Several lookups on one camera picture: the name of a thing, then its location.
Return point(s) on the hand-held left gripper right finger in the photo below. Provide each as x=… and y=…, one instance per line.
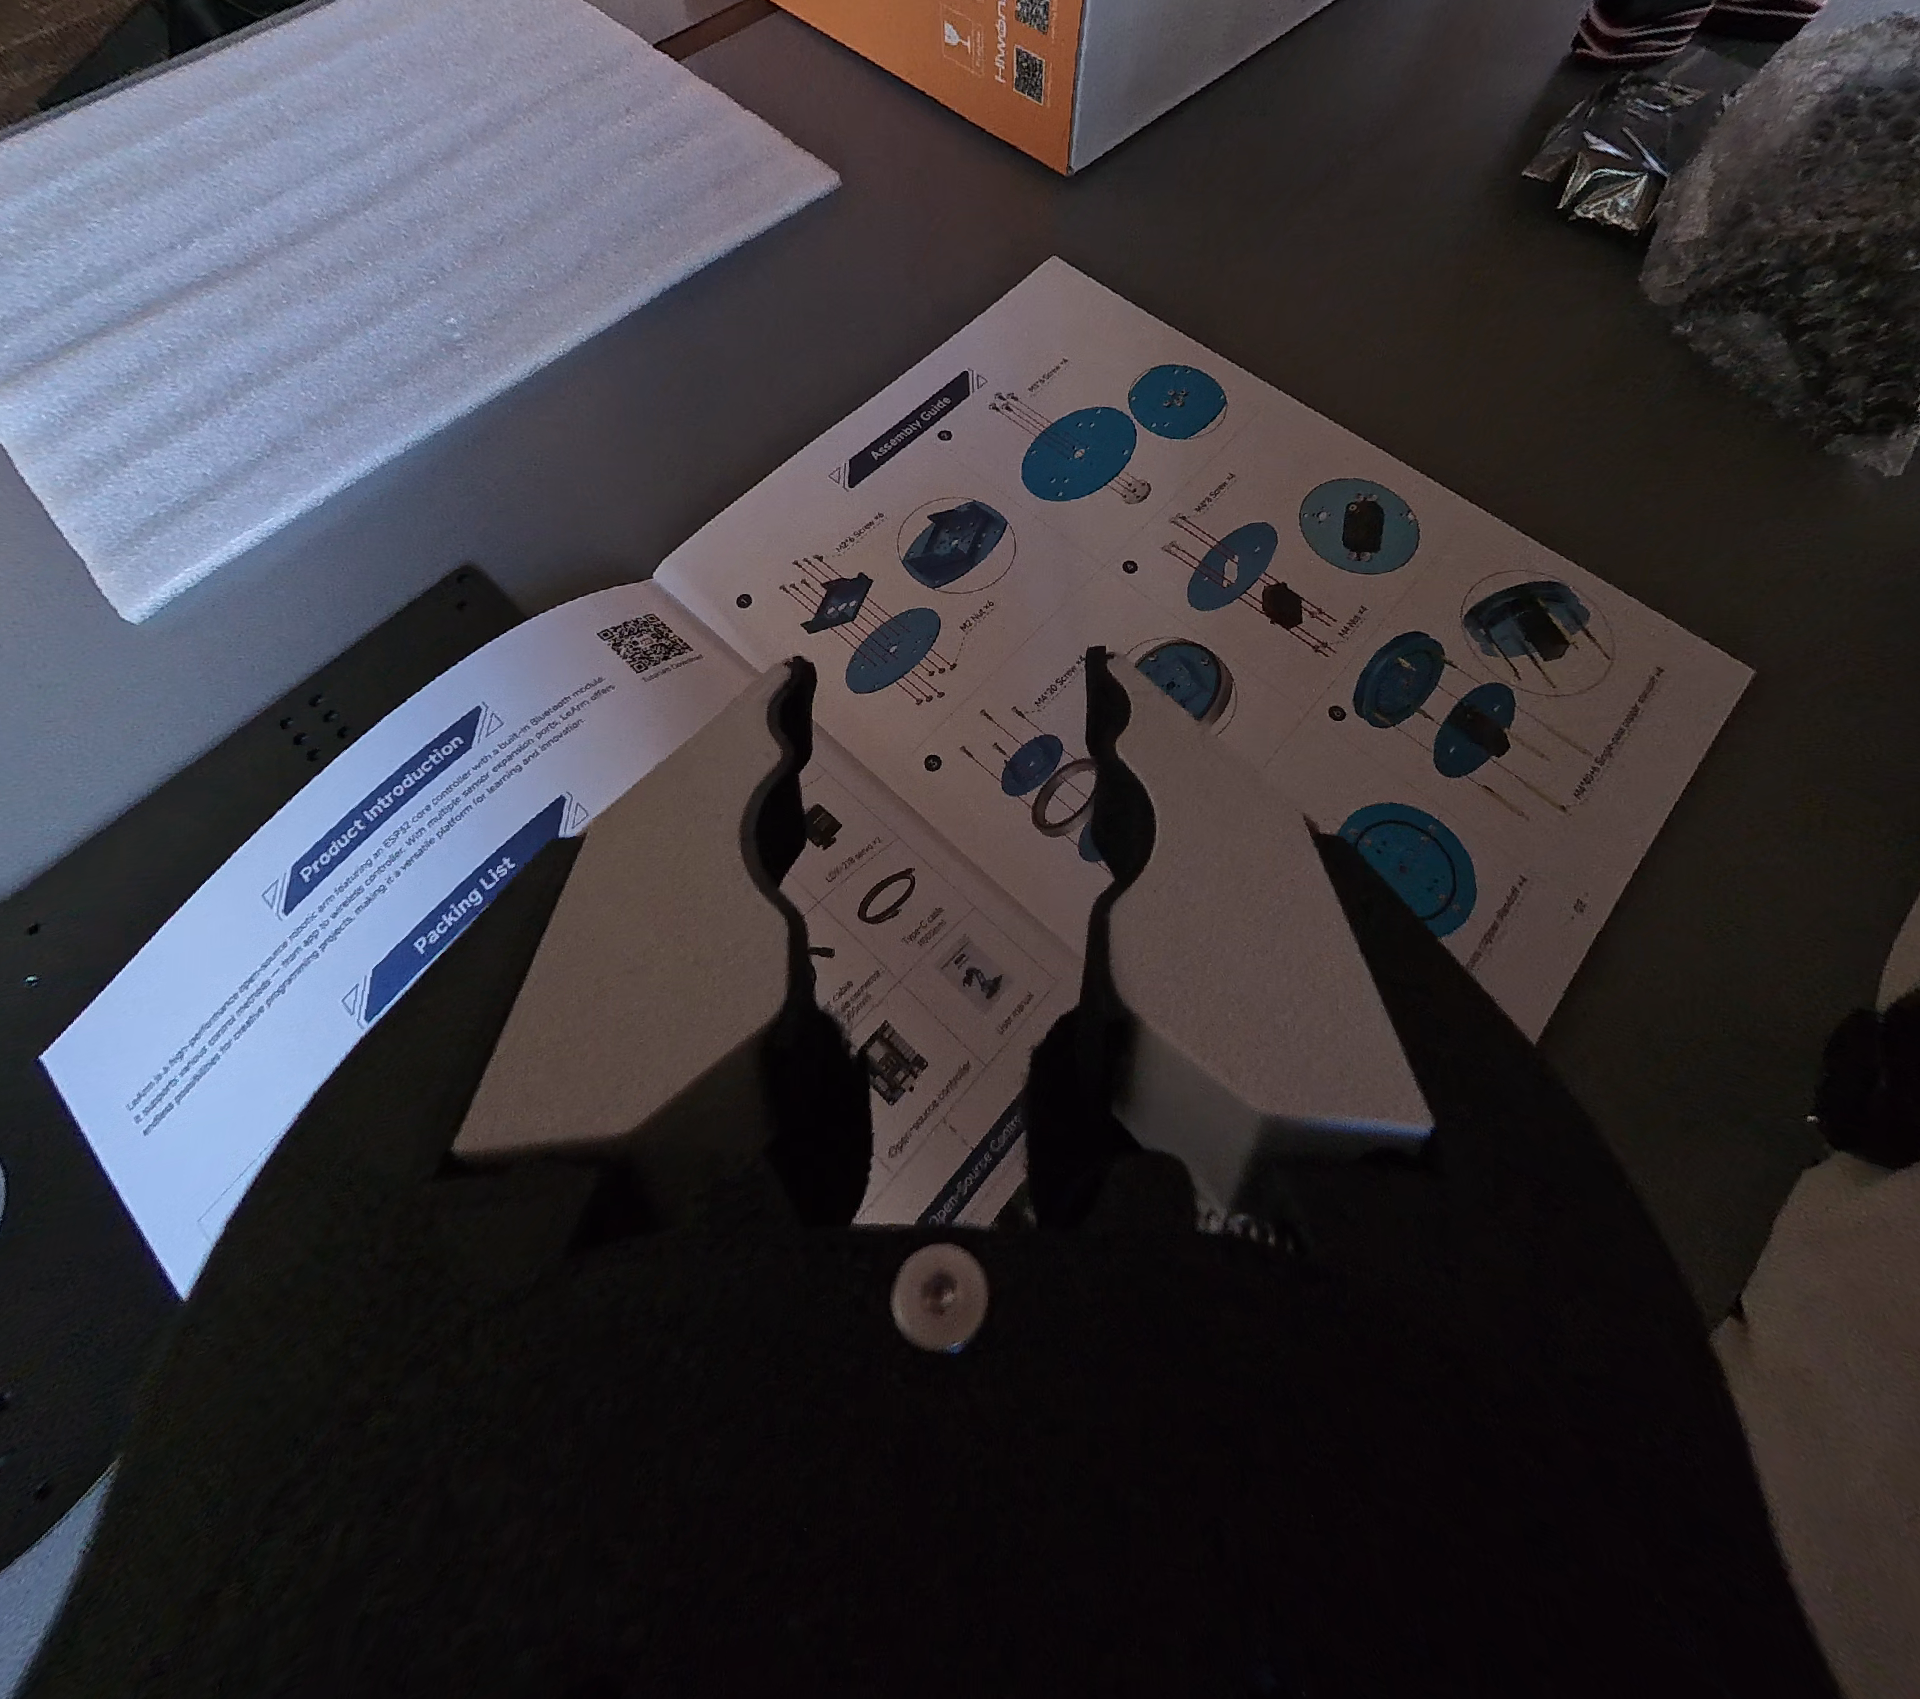
x=1260, y=979

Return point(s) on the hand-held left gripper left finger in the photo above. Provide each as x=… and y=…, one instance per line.
x=631, y=979

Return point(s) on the white user manual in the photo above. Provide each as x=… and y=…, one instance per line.
x=1500, y=799

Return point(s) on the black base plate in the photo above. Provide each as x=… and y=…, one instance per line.
x=181, y=799

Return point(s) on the white foam sheet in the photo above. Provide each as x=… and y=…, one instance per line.
x=374, y=274

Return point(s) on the bubble wrap package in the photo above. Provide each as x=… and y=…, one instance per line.
x=1801, y=258

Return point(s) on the silver foil bag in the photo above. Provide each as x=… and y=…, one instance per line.
x=1629, y=154

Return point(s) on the brown desk divider strip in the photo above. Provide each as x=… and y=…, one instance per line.
x=712, y=26

